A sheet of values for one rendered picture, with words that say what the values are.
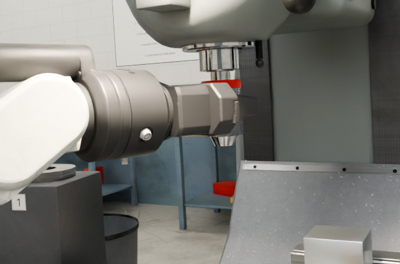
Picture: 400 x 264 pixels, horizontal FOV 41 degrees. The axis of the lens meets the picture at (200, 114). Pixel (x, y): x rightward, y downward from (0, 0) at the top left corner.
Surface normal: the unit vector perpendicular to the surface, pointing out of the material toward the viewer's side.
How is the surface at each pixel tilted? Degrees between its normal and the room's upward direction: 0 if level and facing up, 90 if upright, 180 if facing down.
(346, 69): 90
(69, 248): 90
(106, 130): 99
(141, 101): 75
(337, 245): 90
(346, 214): 63
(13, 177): 81
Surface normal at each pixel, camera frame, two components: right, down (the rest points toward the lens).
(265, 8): 0.71, 0.53
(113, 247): 0.66, 0.07
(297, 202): -0.48, -0.37
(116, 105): 0.62, -0.21
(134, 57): -0.50, 0.07
